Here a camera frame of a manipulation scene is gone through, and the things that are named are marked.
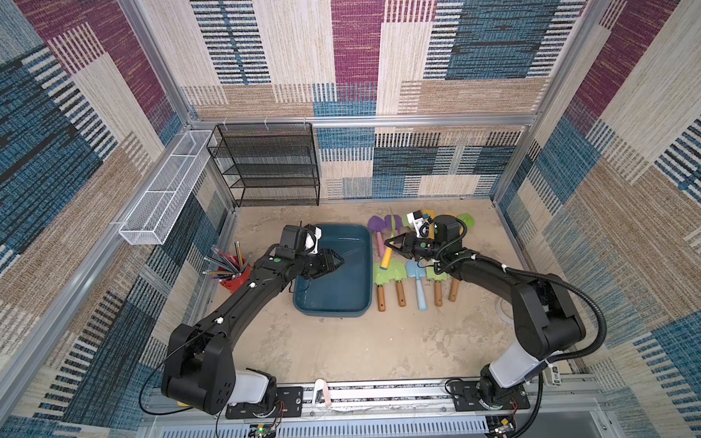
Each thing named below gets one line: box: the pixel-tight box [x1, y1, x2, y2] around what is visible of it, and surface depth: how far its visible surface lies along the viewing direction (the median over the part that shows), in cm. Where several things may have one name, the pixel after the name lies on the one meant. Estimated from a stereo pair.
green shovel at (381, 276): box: [372, 262, 391, 313], surface depth 96 cm
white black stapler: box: [551, 365, 563, 386], surface depth 76 cm
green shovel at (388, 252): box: [379, 206, 397, 271], surface depth 85 cm
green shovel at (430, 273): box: [425, 266, 449, 307], surface depth 94 cm
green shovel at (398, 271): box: [387, 257, 408, 307], surface depth 98 cm
